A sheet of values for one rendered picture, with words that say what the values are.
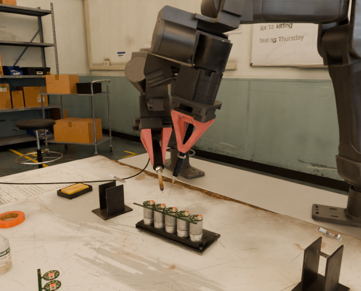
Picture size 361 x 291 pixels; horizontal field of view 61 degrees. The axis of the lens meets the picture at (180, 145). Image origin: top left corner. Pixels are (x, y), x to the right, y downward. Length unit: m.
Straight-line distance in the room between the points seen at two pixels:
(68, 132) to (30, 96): 1.02
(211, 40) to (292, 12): 0.15
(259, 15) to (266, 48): 2.82
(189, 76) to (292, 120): 2.79
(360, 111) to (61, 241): 0.63
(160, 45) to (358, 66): 0.36
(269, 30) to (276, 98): 0.67
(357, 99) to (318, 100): 2.49
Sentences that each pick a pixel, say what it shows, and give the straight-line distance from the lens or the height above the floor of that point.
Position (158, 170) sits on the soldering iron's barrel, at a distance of 0.65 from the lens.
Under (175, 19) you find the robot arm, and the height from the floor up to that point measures 1.15.
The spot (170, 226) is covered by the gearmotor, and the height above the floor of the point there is 0.78.
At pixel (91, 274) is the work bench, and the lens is 0.56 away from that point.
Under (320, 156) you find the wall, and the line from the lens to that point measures 3.22.
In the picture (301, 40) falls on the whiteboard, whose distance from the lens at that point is 3.21.
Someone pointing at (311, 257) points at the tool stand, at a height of 0.80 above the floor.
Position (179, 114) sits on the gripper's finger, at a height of 1.00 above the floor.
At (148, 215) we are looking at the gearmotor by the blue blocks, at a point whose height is 0.79.
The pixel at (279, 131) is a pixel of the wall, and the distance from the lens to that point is 3.33.
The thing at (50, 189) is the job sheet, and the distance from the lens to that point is 0.94.
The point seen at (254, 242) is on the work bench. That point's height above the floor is 0.75.
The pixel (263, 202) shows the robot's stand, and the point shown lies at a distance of 0.81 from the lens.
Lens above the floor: 1.07
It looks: 14 degrees down
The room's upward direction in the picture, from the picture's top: straight up
